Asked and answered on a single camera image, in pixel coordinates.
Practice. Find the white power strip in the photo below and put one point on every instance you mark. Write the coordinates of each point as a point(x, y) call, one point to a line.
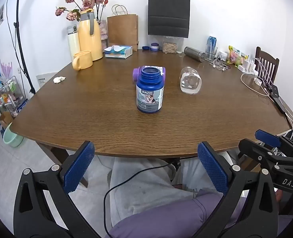
point(245, 65)

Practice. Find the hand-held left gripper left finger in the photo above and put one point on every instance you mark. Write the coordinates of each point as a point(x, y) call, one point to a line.
point(78, 168)

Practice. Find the colourful snack packet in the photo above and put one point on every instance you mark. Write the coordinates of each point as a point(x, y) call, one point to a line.
point(234, 55)

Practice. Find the wooden chair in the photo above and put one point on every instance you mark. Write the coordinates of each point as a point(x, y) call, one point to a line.
point(266, 64)

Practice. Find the white earphones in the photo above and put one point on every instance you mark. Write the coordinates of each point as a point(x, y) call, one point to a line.
point(219, 65)

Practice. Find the yellow mug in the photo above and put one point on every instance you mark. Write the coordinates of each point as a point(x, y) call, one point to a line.
point(82, 60)

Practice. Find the person's right hand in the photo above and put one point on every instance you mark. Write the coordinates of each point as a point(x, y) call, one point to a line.
point(279, 196)

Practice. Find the green plastic basin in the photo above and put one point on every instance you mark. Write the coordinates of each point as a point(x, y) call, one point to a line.
point(12, 137)

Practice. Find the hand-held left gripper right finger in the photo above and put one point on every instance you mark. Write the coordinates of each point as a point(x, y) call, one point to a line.
point(213, 168)

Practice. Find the white charger box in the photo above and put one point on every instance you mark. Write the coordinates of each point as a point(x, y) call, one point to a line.
point(223, 55)

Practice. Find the crumpled white tissue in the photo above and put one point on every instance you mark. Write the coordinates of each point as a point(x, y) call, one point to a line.
point(59, 79)

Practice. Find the cream thermos bottle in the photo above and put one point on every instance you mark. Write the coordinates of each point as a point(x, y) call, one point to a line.
point(73, 41)

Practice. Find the metal mesh cylinder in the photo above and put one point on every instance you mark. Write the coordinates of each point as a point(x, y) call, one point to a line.
point(195, 54)

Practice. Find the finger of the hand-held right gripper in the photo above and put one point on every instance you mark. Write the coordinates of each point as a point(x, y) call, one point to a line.
point(254, 151)
point(267, 137)

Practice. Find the person's purple top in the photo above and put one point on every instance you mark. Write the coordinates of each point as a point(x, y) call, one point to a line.
point(166, 217)

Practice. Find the dried pink roses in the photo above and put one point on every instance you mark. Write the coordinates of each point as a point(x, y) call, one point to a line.
point(83, 1)

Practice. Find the black paper bag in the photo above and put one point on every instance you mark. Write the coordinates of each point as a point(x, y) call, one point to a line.
point(168, 13)

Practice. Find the metal storage rack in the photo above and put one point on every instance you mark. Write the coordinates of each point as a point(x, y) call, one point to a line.
point(10, 96)

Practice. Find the clear glass cup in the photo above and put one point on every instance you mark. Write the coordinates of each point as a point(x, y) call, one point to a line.
point(191, 83)

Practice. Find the small purple jar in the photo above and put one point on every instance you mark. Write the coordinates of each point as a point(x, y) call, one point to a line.
point(154, 46)

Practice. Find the brown paper bag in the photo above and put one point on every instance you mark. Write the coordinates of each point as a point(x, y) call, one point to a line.
point(123, 31)

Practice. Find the black light stand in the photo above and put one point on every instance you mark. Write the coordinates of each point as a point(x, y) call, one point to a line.
point(22, 44)

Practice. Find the clear snack container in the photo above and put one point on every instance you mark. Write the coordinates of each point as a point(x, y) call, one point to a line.
point(170, 45)

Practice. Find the black flat device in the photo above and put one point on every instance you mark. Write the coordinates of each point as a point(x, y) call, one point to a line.
point(277, 95)

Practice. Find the blue supplement bottle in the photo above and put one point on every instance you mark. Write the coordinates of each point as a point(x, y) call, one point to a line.
point(150, 91)

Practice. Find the clear plastic holder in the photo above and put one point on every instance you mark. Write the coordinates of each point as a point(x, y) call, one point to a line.
point(210, 52)

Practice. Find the purple bottle lying down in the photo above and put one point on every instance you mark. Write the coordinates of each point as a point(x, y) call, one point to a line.
point(136, 74)

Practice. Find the tissue box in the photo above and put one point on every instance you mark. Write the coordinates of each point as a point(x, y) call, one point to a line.
point(118, 52)

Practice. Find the yellow thermos jug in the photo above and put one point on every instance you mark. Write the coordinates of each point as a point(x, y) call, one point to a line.
point(88, 37)

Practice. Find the cardboard box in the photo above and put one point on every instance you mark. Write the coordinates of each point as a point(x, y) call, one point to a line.
point(5, 119)

